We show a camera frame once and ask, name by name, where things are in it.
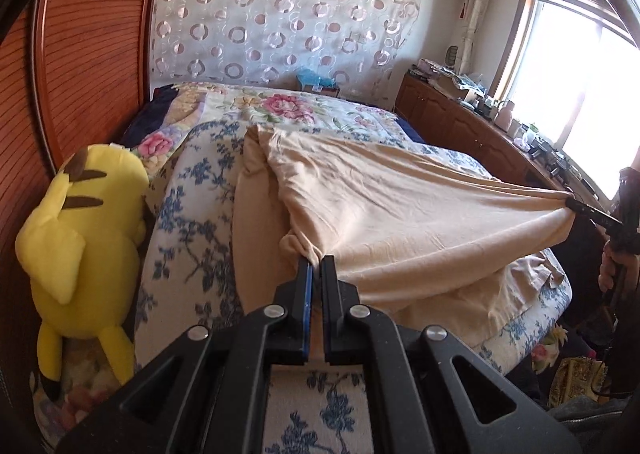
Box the blue bed sheet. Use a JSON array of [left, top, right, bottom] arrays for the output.
[[397, 117, 426, 145]]

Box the wooden sideboard with clutter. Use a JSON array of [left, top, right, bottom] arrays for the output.
[[407, 57, 601, 195]]

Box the person's right hand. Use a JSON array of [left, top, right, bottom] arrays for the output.
[[599, 238, 640, 292]]

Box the gold patterned bag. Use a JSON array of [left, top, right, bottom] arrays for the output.
[[547, 356, 608, 405]]

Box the circle-patterned sheer curtain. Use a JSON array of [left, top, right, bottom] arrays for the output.
[[147, 0, 423, 108]]

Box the pink floral quilt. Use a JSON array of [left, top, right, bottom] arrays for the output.
[[30, 82, 418, 440]]

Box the beige t-shirt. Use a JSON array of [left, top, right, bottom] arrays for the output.
[[234, 124, 576, 350]]

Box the dark blue cloth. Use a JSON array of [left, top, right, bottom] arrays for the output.
[[120, 87, 181, 147]]

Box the pink jug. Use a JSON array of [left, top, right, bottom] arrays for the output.
[[494, 99, 516, 127]]

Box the window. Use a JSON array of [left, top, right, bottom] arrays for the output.
[[487, 0, 640, 205]]

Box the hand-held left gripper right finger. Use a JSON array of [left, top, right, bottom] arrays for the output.
[[320, 254, 583, 454]]

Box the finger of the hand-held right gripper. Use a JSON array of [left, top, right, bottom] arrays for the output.
[[565, 197, 624, 231]]

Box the blue tissue box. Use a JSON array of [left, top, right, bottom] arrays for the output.
[[296, 72, 342, 98]]

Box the wooden headboard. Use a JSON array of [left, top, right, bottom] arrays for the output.
[[0, 0, 168, 435]]

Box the blue floral blanket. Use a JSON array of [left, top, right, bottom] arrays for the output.
[[135, 121, 573, 454]]

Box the yellow plush toy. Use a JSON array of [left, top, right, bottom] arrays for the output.
[[15, 143, 151, 402]]

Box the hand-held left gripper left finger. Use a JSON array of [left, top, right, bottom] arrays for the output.
[[55, 254, 317, 454]]

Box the white window curtain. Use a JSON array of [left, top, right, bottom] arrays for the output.
[[460, 0, 501, 85]]

